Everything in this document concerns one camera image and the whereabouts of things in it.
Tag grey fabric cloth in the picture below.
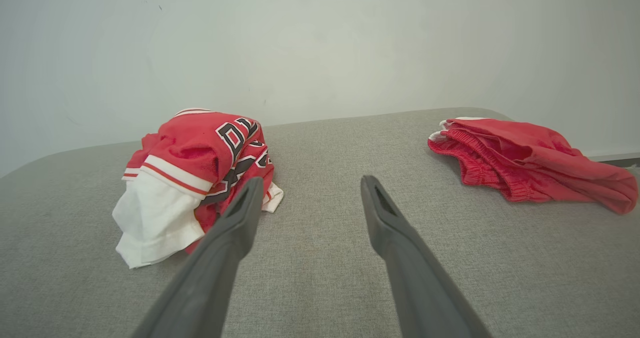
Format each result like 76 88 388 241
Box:
0 107 640 338

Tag red jersey with white sleeves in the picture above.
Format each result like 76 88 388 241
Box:
112 108 285 270

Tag white wall baseboard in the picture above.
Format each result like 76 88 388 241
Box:
587 151 640 167

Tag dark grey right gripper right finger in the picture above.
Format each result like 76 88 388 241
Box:
361 175 493 338

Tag red shorts with white stripe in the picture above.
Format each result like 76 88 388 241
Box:
428 117 639 215

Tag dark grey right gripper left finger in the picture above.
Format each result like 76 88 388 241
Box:
131 177 265 338

